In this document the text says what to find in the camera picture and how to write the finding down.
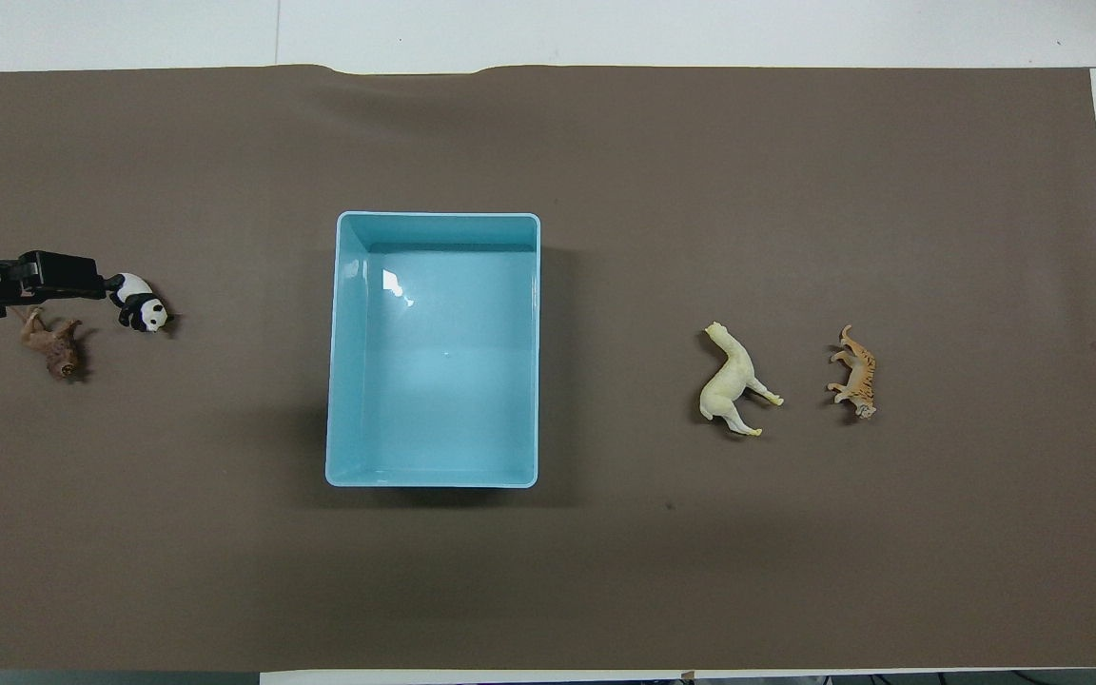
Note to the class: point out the brown lion toy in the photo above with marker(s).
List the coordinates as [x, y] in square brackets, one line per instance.
[58, 347]

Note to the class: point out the black and white panda toy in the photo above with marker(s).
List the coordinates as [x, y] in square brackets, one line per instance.
[137, 303]

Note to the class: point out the orange striped tiger toy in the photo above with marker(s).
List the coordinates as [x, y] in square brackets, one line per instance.
[858, 376]

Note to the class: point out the cream llama toy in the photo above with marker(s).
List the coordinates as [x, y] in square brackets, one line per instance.
[729, 381]

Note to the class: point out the light blue storage box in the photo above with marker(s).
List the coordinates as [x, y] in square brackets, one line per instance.
[434, 400]

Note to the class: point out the brown table mat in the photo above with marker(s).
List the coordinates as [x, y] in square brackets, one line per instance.
[605, 571]

